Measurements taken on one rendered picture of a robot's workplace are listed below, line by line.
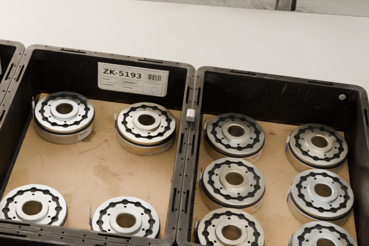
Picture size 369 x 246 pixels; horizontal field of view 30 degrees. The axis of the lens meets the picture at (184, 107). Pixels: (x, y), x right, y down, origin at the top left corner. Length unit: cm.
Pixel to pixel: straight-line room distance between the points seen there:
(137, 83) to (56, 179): 23
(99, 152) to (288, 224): 34
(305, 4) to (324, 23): 138
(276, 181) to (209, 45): 56
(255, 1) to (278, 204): 207
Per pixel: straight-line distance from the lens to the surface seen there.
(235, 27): 172
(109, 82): 124
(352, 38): 177
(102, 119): 124
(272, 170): 119
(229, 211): 107
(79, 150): 118
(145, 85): 123
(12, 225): 96
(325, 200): 112
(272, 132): 126
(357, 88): 124
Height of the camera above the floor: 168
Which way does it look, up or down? 42 degrees down
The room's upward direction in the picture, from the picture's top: 7 degrees clockwise
